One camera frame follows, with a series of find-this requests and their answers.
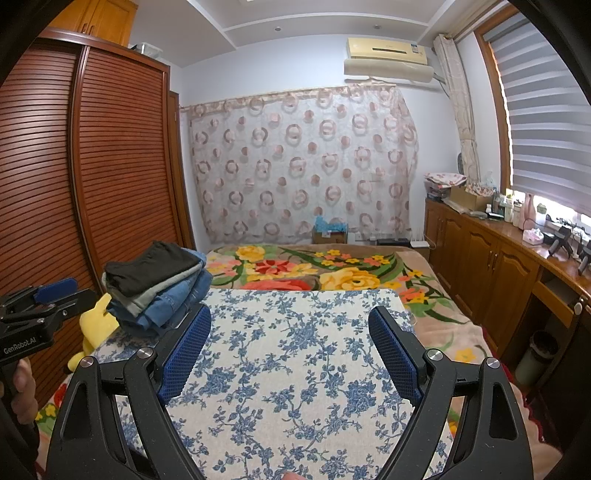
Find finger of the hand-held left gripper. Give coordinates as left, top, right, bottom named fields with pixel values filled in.
left=0, top=288, right=95, bottom=325
left=0, top=278, right=78, bottom=315

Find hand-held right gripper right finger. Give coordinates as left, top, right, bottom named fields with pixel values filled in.
left=368, top=305, right=532, bottom=480

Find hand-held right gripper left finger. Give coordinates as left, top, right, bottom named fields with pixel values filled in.
left=46, top=304, right=212, bottom=480

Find black pants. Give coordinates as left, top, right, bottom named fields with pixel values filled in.
left=104, top=241, right=207, bottom=297

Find person's left forearm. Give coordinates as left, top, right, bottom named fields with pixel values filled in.
left=0, top=397, right=43, bottom=480

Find person's left hand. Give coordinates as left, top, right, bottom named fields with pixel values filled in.
left=13, top=357, right=34, bottom=416

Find yellow plush toy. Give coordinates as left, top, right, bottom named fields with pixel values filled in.
left=67, top=293, right=122, bottom=373

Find dark blue folded jeans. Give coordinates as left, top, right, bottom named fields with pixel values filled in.
left=110, top=295, right=195, bottom=337

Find colourful floral blanket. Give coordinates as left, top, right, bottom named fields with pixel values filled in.
left=203, top=242, right=492, bottom=370

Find blue floral bed sheet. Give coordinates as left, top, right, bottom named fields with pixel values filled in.
left=92, top=288, right=459, bottom=480

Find brown louvered wardrobe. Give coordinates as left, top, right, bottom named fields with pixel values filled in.
left=0, top=28, right=195, bottom=416

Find wooden sideboard cabinet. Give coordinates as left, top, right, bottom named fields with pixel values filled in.
left=424, top=198, right=591, bottom=370

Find cardboard box with blue cloth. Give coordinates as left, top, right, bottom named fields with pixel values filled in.
left=311, top=216, right=350, bottom=246

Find grey trash bin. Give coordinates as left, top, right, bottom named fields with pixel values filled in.
left=514, top=329, right=563, bottom=387

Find open cardboard box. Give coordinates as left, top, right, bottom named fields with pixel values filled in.
left=449, top=184, right=498, bottom=212

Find pile with floral cloth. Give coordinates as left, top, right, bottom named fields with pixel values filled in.
left=424, top=171, right=468, bottom=200

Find row of small bottles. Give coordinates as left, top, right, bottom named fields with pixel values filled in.
left=491, top=188, right=525, bottom=227

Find circle patterned sheer curtain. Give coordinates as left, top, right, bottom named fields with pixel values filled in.
left=181, top=85, right=419, bottom=246

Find beige window curtain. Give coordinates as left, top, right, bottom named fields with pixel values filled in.
left=433, top=32, right=486, bottom=191

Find white storage box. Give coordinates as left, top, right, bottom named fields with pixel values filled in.
left=131, top=41, right=163, bottom=59

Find wooden overhead cabinet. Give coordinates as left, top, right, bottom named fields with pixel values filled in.
left=45, top=0, right=140, bottom=48

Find striped window blind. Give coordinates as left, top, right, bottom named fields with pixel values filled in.
left=486, top=18, right=591, bottom=219

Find wooden window frame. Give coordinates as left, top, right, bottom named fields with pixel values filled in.
left=475, top=19, right=514, bottom=191

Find beige wall air conditioner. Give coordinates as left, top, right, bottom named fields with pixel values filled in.
left=343, top=37, right=438, bottom=85

